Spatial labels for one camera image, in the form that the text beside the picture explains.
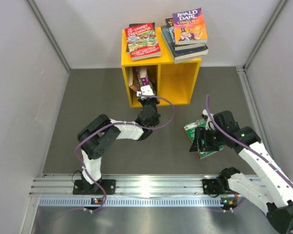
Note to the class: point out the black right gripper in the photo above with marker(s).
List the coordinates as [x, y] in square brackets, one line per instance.
[201, 133]

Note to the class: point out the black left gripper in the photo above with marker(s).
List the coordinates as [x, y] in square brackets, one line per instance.
[141, 100]

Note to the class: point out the green red paperback book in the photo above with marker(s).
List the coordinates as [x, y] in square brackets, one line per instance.
[189, 129]

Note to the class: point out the purple white paperback book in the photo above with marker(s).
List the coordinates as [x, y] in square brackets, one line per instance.
[142, 75]

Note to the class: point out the teal paperback book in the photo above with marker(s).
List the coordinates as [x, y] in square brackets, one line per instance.
[182, 60]

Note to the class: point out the dark blue paperback book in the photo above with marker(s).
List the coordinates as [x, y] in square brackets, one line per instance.
[200, 51]

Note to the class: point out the red 13-storey treehouse book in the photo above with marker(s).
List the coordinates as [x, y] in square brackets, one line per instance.
[142, 42]

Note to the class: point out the black blue treehouse book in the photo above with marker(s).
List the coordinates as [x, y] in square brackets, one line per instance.
[169, 23]

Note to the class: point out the purple Roald Dahl book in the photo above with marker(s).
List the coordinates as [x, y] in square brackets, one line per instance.
[189, 27]

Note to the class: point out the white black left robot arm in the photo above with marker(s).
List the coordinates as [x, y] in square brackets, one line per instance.
[102, 132]

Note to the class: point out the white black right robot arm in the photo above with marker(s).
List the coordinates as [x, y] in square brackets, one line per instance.
[258, 165]

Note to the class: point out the yellow wooden cubby shelf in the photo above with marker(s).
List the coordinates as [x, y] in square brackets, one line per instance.
[174, 81]

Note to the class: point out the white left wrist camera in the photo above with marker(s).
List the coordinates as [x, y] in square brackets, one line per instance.
[145, 92]

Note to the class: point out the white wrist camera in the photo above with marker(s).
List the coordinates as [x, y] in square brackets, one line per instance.
[209, 124]
[145, 92]

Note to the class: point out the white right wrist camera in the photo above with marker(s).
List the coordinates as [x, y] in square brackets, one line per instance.
[209, 124]

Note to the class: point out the aluminium mounting rail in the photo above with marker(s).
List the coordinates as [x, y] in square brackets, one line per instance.
[159, 191]

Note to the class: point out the aluminium corner frame post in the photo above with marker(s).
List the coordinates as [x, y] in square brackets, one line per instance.
[268, 27]

